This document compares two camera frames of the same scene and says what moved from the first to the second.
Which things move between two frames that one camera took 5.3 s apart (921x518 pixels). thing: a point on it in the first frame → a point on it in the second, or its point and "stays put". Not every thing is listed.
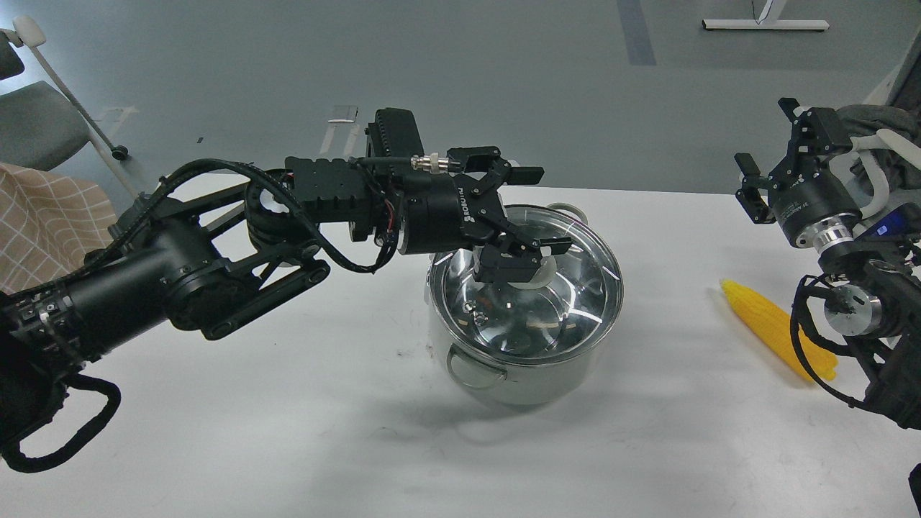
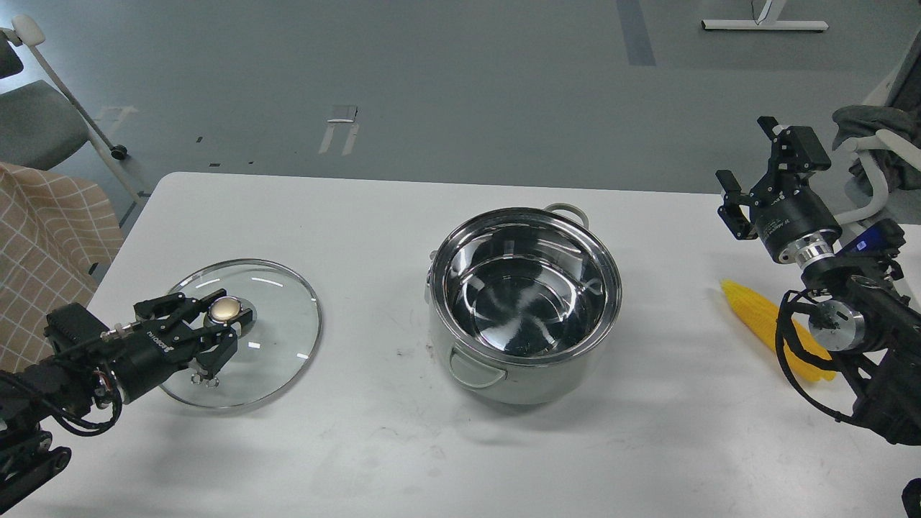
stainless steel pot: (529, 345) stays put
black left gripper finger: (488, 160) → (178, 308)
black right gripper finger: (750, 196) → (730, 212)
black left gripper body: (442, 212) → (143, 354)
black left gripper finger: (509, 256) → (211, 361)
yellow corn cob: (774, 330) stays put
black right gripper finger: (817, 133) → (795, 149)
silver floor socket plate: (344, 114) stays put
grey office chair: (41, 127) stays put
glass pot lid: (501, 324) → (274, 351)
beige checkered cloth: (49, 223) stays put
